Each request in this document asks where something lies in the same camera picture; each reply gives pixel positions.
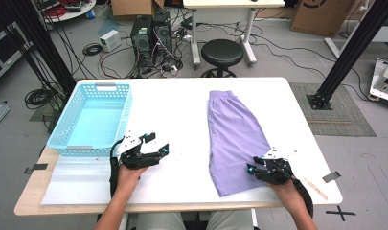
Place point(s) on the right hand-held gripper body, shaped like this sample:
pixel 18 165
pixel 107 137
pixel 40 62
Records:
pixel 276 172

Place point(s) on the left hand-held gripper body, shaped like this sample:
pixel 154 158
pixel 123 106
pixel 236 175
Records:
pixel 134 161

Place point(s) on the purple shorts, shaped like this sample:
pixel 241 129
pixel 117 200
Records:
pixel 233 140

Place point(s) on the light blue plastic basket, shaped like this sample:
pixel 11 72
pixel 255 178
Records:
pixel 92 124

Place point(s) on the person's left hand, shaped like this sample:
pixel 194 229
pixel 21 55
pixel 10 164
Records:
pixel 127 182

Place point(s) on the person's right hand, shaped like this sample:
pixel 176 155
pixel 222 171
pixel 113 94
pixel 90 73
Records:
pixel 289 195

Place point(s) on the thin wooden stick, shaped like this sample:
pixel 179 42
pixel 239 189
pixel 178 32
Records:
pixel 316 189

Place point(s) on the black tape strip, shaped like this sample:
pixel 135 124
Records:
pixel 331 176
pixel 36 167

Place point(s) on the person's legs in grey trousers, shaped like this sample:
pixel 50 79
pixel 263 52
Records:
pixel 159 222

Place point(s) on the black tape cross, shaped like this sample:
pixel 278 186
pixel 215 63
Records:
pixel 340 213

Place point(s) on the grey floor mat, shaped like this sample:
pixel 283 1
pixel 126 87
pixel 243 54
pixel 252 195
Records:
pixel 341 121

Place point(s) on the black computer tower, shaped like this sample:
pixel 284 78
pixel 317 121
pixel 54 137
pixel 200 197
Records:
pixel 141 41

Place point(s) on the open-sided computer tower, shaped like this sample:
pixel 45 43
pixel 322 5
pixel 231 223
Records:
pixel 162 35

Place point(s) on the small white device box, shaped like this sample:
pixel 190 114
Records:
pixel 110 40

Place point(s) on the black round stool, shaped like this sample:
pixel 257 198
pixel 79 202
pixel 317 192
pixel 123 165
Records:
pixel 222 52

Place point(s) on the small open cardboard box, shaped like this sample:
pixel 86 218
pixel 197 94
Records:
pixel 131 6

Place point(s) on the white equipment base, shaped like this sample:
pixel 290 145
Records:
pixel 384 81

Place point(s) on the round white table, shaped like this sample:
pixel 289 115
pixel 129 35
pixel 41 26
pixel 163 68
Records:
pixel 73 14

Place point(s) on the large cardboard box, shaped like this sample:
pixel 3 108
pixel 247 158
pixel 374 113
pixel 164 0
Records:
pixel 322 17

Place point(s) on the white-legged wooden desk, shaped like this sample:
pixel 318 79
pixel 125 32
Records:
pixel 233 3

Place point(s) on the grey metal shelf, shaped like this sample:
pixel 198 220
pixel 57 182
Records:
pixel 3 54

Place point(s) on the black metal frame post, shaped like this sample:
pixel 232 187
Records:
pixel 351 48
pixel 38 41

